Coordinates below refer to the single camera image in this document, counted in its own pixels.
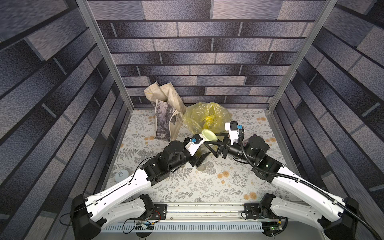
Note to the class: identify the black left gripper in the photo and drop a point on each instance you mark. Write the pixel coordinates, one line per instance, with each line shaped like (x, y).
(199, 161)

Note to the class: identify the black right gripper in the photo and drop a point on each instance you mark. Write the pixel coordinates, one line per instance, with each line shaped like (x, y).
(223, 149)

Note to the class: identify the clear jar of mung beans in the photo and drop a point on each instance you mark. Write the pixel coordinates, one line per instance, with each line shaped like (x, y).
(203, 149)

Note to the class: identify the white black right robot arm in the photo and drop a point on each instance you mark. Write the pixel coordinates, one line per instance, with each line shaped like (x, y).
(336, 217)

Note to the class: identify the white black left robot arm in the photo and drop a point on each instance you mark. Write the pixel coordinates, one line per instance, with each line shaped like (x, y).
(89, 215)

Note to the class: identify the small clear bean jar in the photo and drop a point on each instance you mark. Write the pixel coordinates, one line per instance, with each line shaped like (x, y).
(202, 167)

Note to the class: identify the yellow plastic trash bag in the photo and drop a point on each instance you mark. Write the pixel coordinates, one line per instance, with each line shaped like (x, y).
(210, 116)

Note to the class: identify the purple packet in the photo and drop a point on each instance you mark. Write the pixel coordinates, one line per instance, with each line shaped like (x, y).
(271, 140)

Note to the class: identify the beige printed tote bag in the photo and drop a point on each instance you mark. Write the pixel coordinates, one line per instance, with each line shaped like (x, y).
(169, 109)

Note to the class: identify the white round lid with symbol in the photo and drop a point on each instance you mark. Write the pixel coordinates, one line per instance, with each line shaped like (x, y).
(121, 175)

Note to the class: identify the green circuit board left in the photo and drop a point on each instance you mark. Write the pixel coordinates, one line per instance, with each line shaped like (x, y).
(144, 226)

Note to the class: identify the green circuit board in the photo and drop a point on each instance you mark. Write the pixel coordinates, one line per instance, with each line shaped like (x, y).
(272, 227)
(144, 226)

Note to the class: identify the green circuit board right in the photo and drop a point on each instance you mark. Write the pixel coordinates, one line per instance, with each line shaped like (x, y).
(272, 227)

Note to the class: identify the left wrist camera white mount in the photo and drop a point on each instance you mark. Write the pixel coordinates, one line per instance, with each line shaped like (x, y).
(194, 143)

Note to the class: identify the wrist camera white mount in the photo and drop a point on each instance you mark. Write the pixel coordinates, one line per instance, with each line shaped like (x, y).
(194, 143)
(233, 129)

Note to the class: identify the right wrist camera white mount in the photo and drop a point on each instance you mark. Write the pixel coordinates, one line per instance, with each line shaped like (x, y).
(233, 129)

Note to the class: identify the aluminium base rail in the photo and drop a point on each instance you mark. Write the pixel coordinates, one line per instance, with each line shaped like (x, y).
(200, 218)

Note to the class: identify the aluminium frame post right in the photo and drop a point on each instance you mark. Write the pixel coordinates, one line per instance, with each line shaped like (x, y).
(318, 24)

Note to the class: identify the aluminium frame post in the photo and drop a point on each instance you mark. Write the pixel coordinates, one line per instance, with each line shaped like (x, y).
(318, 24)
(100, 41)

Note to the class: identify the aluminium frame post left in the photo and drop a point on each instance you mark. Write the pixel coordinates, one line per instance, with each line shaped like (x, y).
(100, 41)

